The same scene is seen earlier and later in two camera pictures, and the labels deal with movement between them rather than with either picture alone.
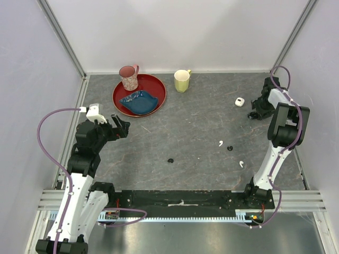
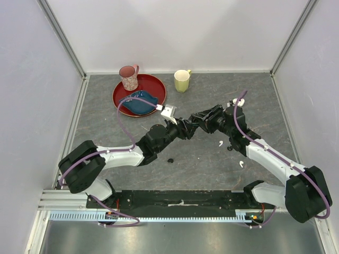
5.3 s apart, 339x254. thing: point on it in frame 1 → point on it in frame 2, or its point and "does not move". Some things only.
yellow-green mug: (181, 78) does not move
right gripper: (264, 114) → (207, 125)
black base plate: (190, 202) does not move
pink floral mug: (128, 74) does not move
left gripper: (118, 132) → (187, 133)
